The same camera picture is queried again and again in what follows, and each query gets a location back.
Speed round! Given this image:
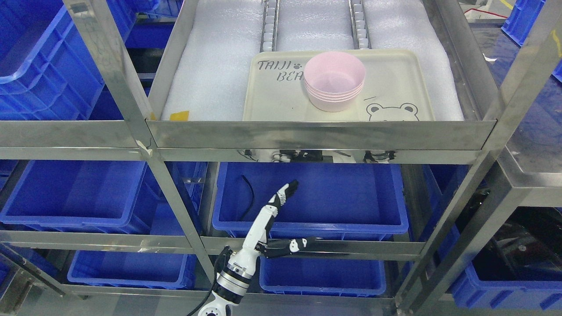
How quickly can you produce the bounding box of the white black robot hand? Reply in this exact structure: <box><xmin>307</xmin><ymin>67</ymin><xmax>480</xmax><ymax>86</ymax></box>
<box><xmin>229</xmin><ymin>180</ymin><xmax>319</xmax><ymax>273</ymax></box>

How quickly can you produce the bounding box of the pink plastic bowl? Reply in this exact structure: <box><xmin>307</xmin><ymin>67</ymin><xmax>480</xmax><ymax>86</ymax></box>
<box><xmin>303</xmin><ymin>51</ymin><xmax>367</xmax><ymax>95</ymax></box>

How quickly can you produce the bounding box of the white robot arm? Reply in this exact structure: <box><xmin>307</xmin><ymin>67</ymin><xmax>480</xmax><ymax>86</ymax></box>
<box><xmin>191</xmin><ymin>247</ymin><xmax>259</xmax><ymax>316</ymax></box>

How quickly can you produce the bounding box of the blue bin bottom shelf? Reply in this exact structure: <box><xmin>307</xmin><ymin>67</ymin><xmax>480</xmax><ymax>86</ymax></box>
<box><xmin>259</xmin><ymin>258</ymin><xmax>387</xmax><ymax>298</ymax></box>

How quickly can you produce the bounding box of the blue bin shelf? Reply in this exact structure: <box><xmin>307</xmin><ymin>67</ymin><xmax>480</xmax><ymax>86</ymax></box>
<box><xmin>259</xmin><ymin>258</ymin><xmax>387</xmax><ymax>298</ymax></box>
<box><xmin>1</xmin><ymin>160</ymin><xmax>182</xmax><ymax>235</ymax></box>
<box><xmin>212</xmin><ymin>162</ymin><xmax>409</xmax><ymax>241</ymax></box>

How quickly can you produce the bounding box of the blue bin middle shelf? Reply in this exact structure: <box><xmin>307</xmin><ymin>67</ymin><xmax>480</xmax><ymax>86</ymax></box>
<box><xmin>212</xmin><ymin>162</ymin><xmax>409</xmax><ymax>241</ymax></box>

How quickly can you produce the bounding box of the steel shelf rack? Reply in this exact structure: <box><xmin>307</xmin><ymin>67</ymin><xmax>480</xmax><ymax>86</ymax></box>
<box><xmin>1</xmin><ymin>0</ymin><xmax>561</xmax><ymax>316</ymax></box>

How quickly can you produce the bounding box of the stack of pink bowls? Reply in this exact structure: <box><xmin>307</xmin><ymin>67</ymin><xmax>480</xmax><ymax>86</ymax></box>
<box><xmin>305</xmin><ymin>85</ymin><xmax>363</xmax><ymax>112</ymax></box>

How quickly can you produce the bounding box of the blue bin left shelf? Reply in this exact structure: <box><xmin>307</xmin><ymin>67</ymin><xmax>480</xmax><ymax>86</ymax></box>
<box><xmin>1</xmin><ymin>160</ymin><xmax>182</xmax><ymax>235</ymax></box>

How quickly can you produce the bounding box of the blue bin bottom left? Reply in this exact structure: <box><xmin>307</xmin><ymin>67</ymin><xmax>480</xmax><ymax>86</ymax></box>
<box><xmin>67</xmin><ymin>251</ymin><xmax>198</xmax><ymax>290</ymax></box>

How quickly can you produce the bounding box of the cream bear tray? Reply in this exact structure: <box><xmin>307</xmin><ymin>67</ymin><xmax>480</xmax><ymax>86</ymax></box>
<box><xmin>243</xmin><ymin>49</ymin><xmax>434</xmax><ymax>122</ymax></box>

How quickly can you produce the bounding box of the blue bin right lower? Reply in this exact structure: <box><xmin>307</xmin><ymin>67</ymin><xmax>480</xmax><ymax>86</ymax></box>
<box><xmin>449</xmin><ymin>260</ymin><xmax>562</xmax><ymax>311</ymax></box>

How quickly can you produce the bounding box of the large blue crate upper left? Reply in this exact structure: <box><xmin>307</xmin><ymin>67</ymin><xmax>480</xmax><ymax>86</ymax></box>
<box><xmin>0</xmin><ymin>0</ymin><xmax>137</xmax><ymax>121</ymax></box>

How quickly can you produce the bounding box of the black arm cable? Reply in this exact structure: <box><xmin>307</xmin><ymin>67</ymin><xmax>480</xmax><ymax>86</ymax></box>
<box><xmin>187</xmin><ymin>246</ymin><xmax>233</xmax><ymax>316</ymax></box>

